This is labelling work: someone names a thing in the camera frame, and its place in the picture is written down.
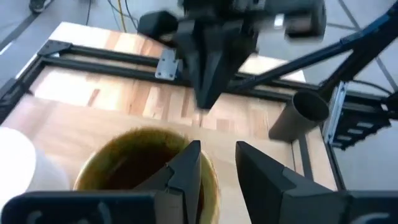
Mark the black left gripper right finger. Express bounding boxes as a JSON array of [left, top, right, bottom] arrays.
[[235, 141, 343, 224]]

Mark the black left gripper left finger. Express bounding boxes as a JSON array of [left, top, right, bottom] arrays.
[[133, 139, 203, 224]]

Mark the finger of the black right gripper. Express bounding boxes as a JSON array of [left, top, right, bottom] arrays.
[[208, 21, 259, 109], [175, 20, 219, 109]]

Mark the dark grey cup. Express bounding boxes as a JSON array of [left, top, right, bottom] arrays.
[[268, 90, 330, 142]]

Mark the green and teal glazed mug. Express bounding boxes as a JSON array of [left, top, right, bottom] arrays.
[[73, 126, 221, 224]]

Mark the white ceramic mug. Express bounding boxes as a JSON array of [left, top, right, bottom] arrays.
[[0, 126, 71, 213]]

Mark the person's shoe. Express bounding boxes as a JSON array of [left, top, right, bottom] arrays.
[[28, 0, 52, 14]]

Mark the silver metal bracket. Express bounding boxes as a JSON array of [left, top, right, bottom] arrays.
[[154, 49, 180, 82], [322, 81, 348, 144]]

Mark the black cable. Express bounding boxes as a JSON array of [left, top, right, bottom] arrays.
[[107, 0, 139, 31]]

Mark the yellow cable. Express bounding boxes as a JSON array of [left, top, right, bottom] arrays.
[[117, 0, 127, 32]]

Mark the black aluminium table frame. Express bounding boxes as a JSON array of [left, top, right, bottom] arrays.
[[0, 2, 398, 151]]

